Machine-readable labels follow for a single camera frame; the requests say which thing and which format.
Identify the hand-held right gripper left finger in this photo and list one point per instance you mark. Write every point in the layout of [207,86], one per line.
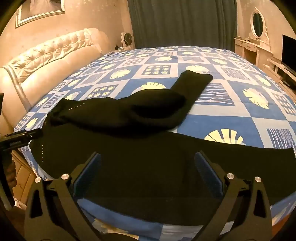
[89,172]

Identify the small white desk fan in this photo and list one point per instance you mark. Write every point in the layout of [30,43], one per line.
[127,39]

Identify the black flat television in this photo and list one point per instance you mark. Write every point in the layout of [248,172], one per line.
[289,52]

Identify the black pants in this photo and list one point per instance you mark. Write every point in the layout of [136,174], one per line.
[138,162]

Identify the cream tufted headboard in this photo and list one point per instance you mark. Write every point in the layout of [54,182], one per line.
[46,62]

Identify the cream dressing table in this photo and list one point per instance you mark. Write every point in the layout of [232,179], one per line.
[251,49]

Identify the blue patterned bedspread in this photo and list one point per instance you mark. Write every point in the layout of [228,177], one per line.
[208,125]

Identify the framed wall picture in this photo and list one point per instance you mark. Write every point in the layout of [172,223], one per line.
[39,10]

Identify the dark green curtain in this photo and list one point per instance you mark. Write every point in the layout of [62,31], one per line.
[182,23]

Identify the cream television stand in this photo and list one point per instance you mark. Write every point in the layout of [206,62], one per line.
[283,71]

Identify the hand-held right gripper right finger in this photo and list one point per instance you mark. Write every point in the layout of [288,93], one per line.
[208,172]

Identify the person's left hand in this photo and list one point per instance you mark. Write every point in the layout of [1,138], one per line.
[11,173]

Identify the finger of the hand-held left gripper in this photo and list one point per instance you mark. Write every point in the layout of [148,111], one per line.
[22,138]

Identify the oval white-framed mirror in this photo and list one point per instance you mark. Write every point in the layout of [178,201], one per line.
[257,23]

